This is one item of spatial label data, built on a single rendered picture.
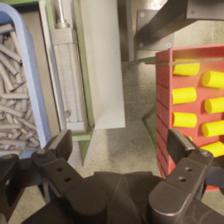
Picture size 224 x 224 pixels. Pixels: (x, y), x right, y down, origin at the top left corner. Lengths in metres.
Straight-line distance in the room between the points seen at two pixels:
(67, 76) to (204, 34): 1.37
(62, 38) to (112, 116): 0.22
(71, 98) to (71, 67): 0.06
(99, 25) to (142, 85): 1.07
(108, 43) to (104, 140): 1.25
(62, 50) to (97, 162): 1.45
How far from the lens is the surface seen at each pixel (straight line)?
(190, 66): 0.78
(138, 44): 1.41
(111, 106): 0.42
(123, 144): 1.60
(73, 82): 0.36
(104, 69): 0.41
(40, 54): 0.50
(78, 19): 0.40
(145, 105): 1.48
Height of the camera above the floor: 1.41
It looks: 73 degrees down
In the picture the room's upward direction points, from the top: 177 degrees counter-clockwise
